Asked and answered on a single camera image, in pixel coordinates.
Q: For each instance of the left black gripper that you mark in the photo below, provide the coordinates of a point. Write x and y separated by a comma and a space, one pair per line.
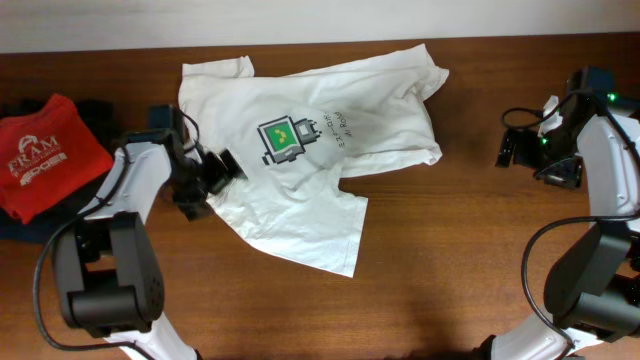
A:
211, 176

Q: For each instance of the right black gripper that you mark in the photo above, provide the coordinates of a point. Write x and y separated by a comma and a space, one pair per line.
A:
526, 151

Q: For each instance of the white t-shirt with robot print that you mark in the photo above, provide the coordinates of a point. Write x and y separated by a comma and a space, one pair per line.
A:
296, 137

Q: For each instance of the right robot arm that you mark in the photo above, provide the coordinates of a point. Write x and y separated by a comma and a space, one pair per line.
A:
591, 136

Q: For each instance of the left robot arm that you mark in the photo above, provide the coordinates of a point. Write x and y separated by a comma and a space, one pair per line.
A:
107, 276

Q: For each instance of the red folded printed t-shirt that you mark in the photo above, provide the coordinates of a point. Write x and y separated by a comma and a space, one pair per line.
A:
45, 157

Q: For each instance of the dark navy folded garment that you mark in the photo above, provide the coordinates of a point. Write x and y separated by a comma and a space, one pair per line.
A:
98, 116

